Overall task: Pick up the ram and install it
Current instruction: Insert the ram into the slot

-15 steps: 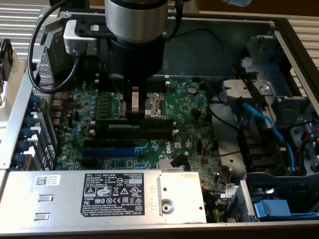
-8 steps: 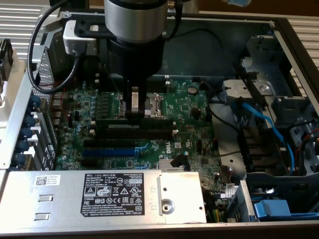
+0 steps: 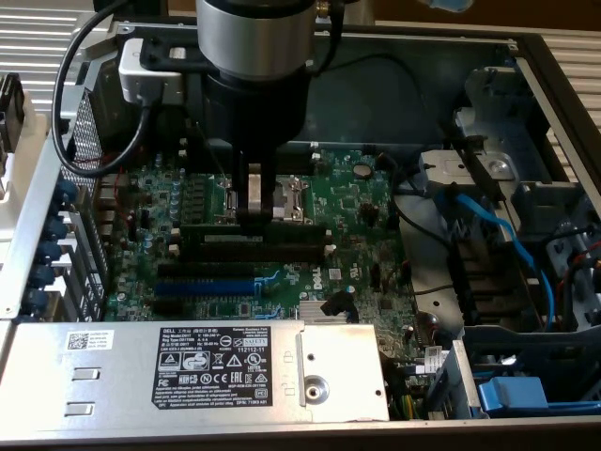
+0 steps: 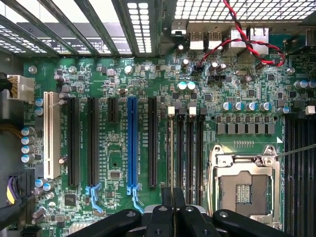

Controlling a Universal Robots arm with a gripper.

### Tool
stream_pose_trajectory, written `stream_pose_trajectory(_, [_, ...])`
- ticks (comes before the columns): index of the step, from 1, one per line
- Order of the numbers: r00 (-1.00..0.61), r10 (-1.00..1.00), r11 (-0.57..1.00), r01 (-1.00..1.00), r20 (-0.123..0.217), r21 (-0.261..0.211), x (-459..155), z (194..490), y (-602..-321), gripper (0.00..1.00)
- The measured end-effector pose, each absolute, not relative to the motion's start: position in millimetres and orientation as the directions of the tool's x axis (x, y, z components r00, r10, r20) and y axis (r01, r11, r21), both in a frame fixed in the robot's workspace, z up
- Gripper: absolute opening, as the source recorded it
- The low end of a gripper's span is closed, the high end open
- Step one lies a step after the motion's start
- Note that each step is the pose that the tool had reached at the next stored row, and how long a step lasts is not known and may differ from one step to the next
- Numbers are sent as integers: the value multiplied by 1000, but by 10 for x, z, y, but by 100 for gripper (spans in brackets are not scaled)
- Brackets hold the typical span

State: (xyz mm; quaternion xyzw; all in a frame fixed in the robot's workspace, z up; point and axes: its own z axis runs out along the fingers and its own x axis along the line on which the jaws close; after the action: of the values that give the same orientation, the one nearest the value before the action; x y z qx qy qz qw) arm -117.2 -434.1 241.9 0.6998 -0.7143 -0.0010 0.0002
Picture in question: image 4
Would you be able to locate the RAM slot black latches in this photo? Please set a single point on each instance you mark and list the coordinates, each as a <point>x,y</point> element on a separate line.
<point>201,148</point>
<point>180,148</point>
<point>291,177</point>

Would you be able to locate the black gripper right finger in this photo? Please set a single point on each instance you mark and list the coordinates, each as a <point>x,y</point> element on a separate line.
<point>190,222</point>

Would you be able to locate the silver chipset heat sink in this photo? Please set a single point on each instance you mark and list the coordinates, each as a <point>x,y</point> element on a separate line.
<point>79,231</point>

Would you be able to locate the white PCI slot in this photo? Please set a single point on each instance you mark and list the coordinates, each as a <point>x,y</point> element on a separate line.
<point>51,133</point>

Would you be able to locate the open grey PC case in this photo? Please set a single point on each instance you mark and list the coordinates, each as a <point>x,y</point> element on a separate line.
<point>158,24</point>

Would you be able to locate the long black expansion slot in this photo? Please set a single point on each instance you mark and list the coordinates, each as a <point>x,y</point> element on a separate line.
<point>93,143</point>
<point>73,143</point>
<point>152,143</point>

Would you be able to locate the large silver USB port stack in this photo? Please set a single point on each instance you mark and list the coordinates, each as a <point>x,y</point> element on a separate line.
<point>237,42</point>

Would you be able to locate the green motherboard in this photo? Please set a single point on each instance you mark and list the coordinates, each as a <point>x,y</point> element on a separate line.
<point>118,153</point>

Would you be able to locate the white power connector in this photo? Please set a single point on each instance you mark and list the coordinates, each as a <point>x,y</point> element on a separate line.
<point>23,89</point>

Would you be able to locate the silver bracket black latch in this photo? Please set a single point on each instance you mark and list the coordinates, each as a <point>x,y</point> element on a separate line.
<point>178,28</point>

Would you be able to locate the short black expansion slot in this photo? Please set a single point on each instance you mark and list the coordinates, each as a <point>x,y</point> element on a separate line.
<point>112,109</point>

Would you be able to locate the RAM slot white latches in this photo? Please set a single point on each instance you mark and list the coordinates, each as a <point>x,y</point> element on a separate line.
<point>170,111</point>
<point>191,148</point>
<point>310,110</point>

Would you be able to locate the thin raised locking lever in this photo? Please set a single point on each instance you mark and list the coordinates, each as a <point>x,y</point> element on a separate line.
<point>296,150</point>

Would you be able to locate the thin flat locking lever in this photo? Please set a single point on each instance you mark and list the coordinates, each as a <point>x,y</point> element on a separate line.
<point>210,182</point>

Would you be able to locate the blue expansion slot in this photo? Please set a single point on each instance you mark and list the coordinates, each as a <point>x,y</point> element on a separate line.
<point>132,143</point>

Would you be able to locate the small silver rear port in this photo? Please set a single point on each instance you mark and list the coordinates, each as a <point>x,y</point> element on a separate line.
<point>311,37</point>

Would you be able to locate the small silver USB port stack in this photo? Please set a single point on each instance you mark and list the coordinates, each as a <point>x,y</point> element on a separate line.
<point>215,42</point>
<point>196,42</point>

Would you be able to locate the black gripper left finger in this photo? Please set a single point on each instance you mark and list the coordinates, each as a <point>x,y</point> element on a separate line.
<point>160,222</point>

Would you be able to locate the silver Ethernet port stack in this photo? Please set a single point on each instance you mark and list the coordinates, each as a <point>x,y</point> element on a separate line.
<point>259,40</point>

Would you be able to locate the silver CPU socket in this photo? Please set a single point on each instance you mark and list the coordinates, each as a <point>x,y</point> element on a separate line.
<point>244,187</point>

